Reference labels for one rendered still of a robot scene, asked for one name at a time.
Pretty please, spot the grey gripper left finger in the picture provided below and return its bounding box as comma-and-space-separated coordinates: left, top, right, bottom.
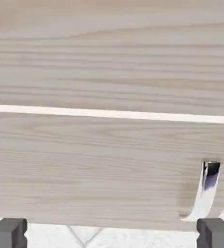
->
0, 217, 29, 248

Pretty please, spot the curved shiny metal handle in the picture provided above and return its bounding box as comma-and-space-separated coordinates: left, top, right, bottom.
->
178, 159, 221, 222

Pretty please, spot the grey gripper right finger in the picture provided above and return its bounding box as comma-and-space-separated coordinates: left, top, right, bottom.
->
196, 193, 224, 248

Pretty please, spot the light wood cabinet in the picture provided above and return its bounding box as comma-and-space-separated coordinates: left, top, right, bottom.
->
0, 0, 224, 233

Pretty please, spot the light wood door without handle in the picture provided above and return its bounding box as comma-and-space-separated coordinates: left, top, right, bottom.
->
0, 0, 224, 118

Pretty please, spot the light wood door with handle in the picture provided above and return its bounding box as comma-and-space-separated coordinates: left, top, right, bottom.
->
0, 111, 224, 233

